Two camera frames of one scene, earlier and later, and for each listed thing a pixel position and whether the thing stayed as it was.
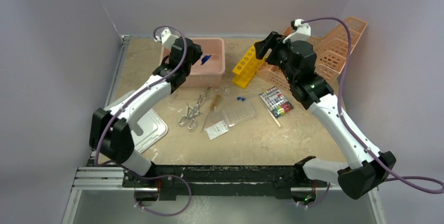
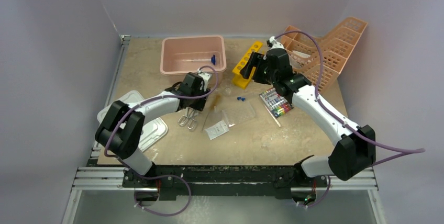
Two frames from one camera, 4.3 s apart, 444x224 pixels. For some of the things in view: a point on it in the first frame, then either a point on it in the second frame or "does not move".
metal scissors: x=191 y=113 does not move
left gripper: x=197 y=53 to x=199 y=105
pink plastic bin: x=208 y=74 does not move
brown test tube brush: x=213 y=105 does not move
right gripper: x=275 y=41 to x=256 y=60
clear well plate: x=240 y=112 does not move
